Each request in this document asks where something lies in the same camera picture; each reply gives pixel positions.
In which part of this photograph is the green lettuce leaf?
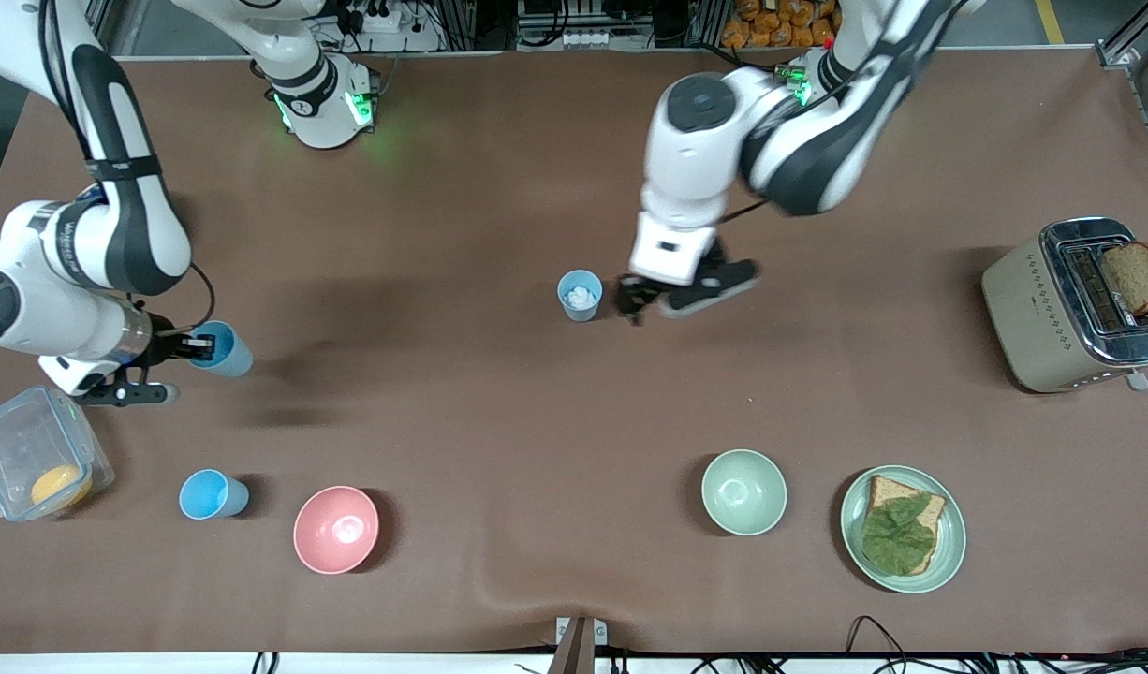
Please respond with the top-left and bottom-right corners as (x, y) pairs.
(861, 493), (937, 576)

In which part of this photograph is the orange round food item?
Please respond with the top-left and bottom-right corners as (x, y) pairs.
(29, 464), (93, 509)

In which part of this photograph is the pale green plate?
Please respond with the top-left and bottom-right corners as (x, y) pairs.
(839, 464), (967, 594)

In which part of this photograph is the pink bowl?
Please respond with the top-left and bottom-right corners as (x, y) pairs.
(293, 485), (381, 575)

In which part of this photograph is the bag of orange buns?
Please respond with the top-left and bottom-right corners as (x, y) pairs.
(721, 0), (839, 50)

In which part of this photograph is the pale green bowl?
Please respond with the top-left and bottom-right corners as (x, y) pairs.
(700, 449), (788, 537)

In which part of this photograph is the clear plastic container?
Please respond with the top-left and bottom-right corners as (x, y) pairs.
(0, 385), (116, 522)

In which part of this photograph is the light blue cup holding paper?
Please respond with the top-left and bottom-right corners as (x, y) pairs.
(556, 270), (604, 323)

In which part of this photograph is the thin black looped cable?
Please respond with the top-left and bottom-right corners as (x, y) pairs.
(846, 615), (912, 661)

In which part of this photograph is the metal table bracket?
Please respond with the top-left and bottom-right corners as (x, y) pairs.
(553, 615), (609, 674)

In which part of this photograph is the beige and chrome toaster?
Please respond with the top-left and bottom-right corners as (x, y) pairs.
(981, 217), (1148, 394)

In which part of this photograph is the aluminium frame rail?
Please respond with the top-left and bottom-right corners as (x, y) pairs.
(1096, 19), (1148, 188)

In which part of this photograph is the white power strip with plugs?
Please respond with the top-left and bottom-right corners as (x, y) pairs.
(345, 3), (405, 35)

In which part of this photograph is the brown bread slice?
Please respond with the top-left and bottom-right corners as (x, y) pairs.
(864, 475), (948, 576)

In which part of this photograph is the brown toast slice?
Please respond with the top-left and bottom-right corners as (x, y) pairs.
(1100, 241), (1148, 316)

